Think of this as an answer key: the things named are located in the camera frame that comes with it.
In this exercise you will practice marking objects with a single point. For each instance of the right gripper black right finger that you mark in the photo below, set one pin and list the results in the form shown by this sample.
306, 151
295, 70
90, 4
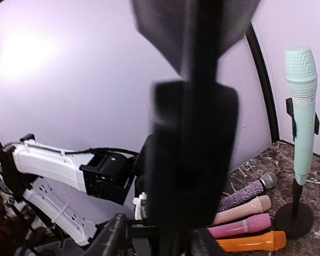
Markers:
202, 243

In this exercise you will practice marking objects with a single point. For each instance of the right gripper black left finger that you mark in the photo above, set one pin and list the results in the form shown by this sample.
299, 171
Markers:
111, 240

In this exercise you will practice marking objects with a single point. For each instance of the pink microphone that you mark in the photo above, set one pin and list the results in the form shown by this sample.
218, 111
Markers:
253, 224

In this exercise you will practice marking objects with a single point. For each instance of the cream white microphone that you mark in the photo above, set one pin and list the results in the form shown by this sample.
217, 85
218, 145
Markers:
257, 205

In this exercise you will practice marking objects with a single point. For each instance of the orange microphone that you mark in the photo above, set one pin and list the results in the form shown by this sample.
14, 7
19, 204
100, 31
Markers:
270, 241

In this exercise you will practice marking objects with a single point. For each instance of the glitter microphone with silver grille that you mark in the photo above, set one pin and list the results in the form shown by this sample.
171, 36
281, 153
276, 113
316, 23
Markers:
266, 181

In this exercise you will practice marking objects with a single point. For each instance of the black stand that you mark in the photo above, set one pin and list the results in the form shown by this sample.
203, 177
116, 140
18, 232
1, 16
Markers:
194, 119
295, 218

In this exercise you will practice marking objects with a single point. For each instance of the mint green microphone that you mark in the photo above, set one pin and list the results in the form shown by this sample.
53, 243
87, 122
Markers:
301, 76

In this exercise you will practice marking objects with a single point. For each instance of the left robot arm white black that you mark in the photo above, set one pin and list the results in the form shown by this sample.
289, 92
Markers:
103, 173

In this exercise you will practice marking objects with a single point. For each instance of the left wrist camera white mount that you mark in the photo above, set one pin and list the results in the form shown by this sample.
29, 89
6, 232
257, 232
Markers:
140, 206

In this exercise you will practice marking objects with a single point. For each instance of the left black corner post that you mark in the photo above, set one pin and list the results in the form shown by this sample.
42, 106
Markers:
264, 80

